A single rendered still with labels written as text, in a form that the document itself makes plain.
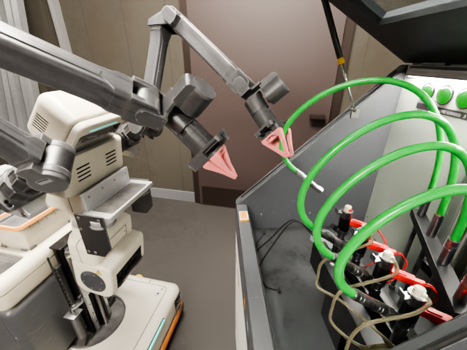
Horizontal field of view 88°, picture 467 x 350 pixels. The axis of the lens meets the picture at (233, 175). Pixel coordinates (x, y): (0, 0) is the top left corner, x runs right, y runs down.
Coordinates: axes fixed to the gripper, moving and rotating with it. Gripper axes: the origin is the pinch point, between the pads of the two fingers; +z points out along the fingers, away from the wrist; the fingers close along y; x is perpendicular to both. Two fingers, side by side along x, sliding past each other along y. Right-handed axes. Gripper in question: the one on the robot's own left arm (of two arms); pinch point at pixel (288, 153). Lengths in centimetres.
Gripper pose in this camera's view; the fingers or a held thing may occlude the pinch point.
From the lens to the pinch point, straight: 68.7
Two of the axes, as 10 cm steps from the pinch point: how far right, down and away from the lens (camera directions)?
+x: -6.3, 5.2, 5.7
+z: 4.8, 8.4, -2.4
